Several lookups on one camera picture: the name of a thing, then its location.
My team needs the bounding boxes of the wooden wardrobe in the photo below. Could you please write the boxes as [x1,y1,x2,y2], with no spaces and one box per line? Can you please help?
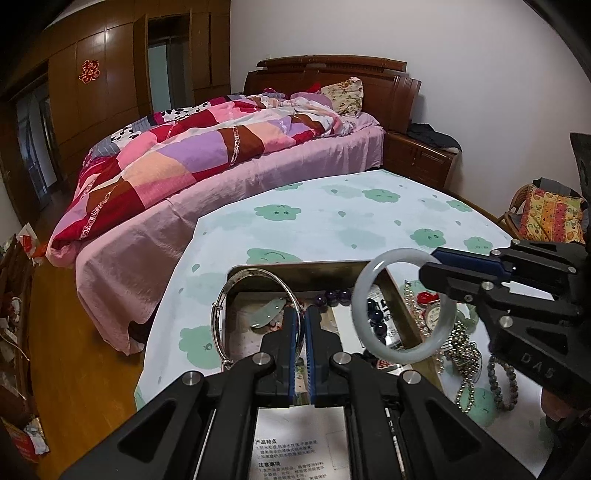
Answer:
[0,0,232,222]

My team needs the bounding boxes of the orange patterned cushion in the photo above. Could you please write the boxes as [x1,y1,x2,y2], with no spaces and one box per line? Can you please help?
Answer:
[517,186,586,244]

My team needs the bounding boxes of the white printed card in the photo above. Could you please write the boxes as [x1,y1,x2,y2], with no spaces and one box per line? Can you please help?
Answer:
[369,286,416,349]

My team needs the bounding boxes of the wooden headboard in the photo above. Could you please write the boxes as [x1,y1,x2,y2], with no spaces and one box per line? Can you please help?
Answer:
[243,55,422,134]

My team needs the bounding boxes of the patchwork quilt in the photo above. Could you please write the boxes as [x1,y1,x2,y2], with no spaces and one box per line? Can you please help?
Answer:
[46,92,356,268]

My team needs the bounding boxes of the red paper decoration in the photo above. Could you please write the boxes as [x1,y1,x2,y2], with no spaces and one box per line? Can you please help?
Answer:
[78,59,101,85]

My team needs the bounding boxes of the red and white gift bag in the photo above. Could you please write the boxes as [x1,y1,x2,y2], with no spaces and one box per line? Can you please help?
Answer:
[16,224,47,266]

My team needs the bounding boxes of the white printed leaflet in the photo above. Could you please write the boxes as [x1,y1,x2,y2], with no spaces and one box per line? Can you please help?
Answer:
[252,406,352,480]

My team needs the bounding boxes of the grey bead bracelet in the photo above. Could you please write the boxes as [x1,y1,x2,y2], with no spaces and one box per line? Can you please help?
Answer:
[487,355,520,412]

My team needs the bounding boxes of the green jade link bracelet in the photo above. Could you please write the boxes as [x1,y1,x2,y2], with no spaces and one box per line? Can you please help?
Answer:
[455,302,481,333]

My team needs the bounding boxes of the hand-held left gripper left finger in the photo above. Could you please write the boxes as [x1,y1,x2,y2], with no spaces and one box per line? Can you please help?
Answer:
[60,307,303,480]

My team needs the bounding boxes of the pale jade pendant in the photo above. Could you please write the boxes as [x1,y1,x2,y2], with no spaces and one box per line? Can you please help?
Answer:
[249,299,286,329]

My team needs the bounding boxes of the wooden nightstand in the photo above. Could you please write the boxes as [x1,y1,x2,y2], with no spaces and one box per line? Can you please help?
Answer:
[383,129,462,190]

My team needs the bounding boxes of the bed with pink sheet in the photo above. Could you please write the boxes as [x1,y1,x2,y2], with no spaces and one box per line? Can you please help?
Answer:
[46,115,386,356]

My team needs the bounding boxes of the metal tin box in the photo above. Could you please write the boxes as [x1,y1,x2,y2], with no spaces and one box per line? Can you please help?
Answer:
[224,259,444,480]

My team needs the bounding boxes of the wooden television cabinet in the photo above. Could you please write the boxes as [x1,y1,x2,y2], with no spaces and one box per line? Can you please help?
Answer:
[0,231,51,462]

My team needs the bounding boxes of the pearl necklace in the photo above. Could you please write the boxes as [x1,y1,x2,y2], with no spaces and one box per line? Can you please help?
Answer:
[403,281,446,370]

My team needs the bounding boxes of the red cardboard box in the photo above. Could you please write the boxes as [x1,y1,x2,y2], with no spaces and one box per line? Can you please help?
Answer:
[0,418,40,464]

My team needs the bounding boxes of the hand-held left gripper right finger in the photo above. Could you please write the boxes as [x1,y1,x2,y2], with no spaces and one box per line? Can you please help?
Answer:
[305,307,536,480]

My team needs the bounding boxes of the metallic bead bracelet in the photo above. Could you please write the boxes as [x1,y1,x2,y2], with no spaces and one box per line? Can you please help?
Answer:
[443,320,485,416]

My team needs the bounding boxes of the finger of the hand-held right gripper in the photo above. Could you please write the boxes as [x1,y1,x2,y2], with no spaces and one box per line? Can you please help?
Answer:
[419,262,585,333]
[431,239,591,296]

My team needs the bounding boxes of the black flat panel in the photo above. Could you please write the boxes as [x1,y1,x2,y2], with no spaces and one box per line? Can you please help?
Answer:
[570,132,591,199]

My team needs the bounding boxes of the floral pillow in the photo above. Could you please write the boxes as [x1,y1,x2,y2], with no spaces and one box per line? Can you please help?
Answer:
[318,77,364,116]

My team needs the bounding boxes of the wicker chair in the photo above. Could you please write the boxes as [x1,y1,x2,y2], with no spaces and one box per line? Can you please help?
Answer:
[501,184,591,241]

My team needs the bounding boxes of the dark clothes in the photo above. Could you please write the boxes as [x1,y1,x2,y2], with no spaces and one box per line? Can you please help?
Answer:
[406,122,462,153]

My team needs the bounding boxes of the silver bangle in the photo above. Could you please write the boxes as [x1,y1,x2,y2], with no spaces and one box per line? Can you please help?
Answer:
[211,268,305,370]

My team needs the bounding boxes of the person's right hand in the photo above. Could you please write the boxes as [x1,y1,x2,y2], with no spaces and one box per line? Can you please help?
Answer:
[541,388,578,432]

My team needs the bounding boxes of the pale jade bangle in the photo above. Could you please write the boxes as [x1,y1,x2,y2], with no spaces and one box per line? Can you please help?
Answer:
[351,248,455,363]

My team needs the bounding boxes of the dark purple bead bracelet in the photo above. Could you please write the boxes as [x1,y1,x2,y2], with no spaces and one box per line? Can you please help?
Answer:
[302,288,389,344]

